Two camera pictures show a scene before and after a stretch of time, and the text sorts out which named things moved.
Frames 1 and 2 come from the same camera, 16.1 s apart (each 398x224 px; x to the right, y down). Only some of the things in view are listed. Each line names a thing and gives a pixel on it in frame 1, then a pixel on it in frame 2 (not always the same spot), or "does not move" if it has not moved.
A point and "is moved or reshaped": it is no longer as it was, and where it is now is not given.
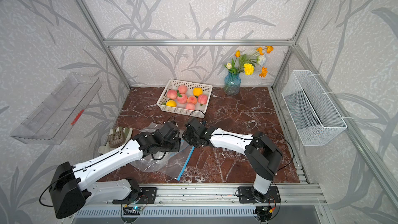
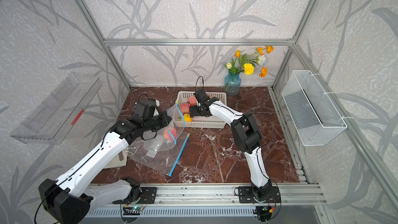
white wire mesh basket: x=317 y=119 does not move
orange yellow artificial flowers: x=246 y=64 does not move
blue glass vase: x=232 y=83 does not move
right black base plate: x=245 y=196 does not move
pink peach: x=182 y=99 -> x=184 y=108
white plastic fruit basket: x=187 y=97 -> x=204 y=122
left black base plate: x=145 y=195 does not move
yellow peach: x=171 y=103 -> x=187 y=118
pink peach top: x=182 y=89 -> x=192 y=100
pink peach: x=172 y=94 is moved or reshaped
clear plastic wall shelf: x=49 y=123 does not move
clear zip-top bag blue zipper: x=172 y=166 is moved or reshaped
